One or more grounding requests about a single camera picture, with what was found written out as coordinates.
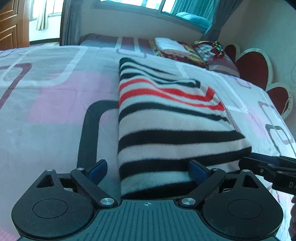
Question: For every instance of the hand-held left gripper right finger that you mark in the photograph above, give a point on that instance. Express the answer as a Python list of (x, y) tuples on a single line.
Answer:
[(197, 172)]

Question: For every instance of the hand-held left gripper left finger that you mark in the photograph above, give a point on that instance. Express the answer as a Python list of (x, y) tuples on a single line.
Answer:
[(99, 171)]

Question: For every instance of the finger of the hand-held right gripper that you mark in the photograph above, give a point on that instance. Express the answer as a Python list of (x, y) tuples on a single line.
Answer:
[(266, 157), (256, 167)]

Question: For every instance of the striped towel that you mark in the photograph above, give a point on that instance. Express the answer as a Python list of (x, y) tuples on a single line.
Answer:
[(168, 120)]

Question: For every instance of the person's right hand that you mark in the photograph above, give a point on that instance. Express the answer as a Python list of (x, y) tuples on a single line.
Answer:
[(293, 215)]

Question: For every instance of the red heart headboard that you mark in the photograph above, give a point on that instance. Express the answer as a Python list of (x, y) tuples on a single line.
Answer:
[(256, 67)]

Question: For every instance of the plaid pillow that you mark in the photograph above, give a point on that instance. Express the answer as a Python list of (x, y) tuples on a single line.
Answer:
[(219, 61)]

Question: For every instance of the folded red yellow blanket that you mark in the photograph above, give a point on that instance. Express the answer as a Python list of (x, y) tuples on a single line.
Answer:
[(185, 55)]

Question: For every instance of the striped mattress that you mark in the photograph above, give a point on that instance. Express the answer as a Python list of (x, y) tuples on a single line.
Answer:
[(104, 41)]

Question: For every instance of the folded white towel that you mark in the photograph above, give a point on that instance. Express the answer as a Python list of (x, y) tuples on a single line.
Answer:
[(168, 44)]

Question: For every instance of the grey curtain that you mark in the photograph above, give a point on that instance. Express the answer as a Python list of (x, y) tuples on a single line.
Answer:
[(220, 18), (70, 22)]

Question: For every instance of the teal blanket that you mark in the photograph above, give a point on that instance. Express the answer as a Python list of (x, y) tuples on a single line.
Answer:
[(192, 20)]

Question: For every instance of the teal curtain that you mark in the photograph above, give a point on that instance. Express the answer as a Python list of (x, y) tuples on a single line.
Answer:
[(196, 8)]

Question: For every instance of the white sheer curtain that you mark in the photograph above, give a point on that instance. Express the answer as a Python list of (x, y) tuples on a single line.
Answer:
[(42, 14)]

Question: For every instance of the window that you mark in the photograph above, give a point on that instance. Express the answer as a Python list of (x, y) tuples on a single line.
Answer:
[(134, 4)]

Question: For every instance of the brown wooden door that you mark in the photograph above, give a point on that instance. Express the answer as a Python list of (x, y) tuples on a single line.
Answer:
[(11, 23)]

